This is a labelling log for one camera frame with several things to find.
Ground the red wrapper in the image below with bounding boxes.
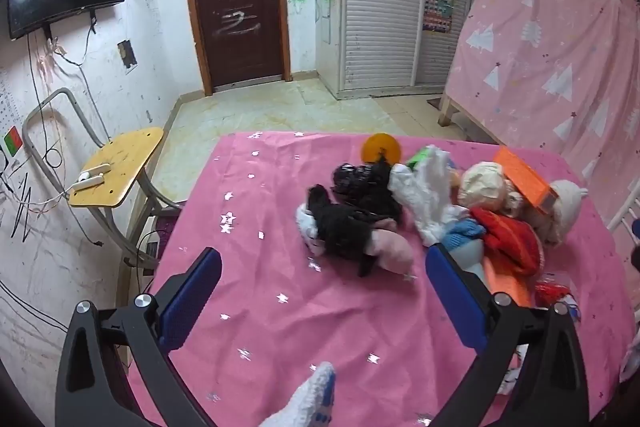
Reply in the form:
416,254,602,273
535,281,572,306

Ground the blue crumpled cloth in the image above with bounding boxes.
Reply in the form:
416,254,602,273
442,218,487,253

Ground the white metal chair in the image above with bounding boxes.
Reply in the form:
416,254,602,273
606,179,640,234

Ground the brown wooden door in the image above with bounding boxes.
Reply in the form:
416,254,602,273
182,0,292,95

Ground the pink star-print tablecloth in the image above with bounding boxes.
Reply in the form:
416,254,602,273
127,131,633,427

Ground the red knit garment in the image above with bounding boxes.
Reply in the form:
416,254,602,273
470,207,545,278

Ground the black plastic bag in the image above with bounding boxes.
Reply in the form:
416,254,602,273
306,159,403,278

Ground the white knitted cloth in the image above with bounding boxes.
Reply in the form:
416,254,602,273
260,361,337,427

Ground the orange cardboard box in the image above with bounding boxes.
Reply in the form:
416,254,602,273
494,147,558,215

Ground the cream knit hat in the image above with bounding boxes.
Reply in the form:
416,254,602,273
459,162,516,212

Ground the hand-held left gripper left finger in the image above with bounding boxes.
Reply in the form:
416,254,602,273
55,247,223,427

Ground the green red wall sticker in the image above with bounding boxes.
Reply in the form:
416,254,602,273
4,127,24,156

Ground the wooden bed frame leg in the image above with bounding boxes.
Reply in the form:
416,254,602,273
437,93,468,128

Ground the damaged wall socket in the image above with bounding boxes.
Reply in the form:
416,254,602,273
117,39,138,68

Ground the pink sock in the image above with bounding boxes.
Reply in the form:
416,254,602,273
367,229,415,274

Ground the yellow seat metal chair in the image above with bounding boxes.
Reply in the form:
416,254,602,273
22,88,183,268

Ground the black wall cable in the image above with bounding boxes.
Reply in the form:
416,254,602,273
27,32,112,228

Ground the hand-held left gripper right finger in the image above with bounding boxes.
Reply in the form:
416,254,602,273
425,243,591,427

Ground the orange round disc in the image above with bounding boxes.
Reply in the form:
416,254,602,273
362,133,402,165

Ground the white slatted wardrobe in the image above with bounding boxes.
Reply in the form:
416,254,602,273
315,0,493,102

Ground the small white appliance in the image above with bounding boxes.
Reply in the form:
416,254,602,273
140,212,177,270

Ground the white power strip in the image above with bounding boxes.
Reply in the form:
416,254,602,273
72,163,112,192

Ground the green packet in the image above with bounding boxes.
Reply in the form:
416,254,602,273
406,146,433,168

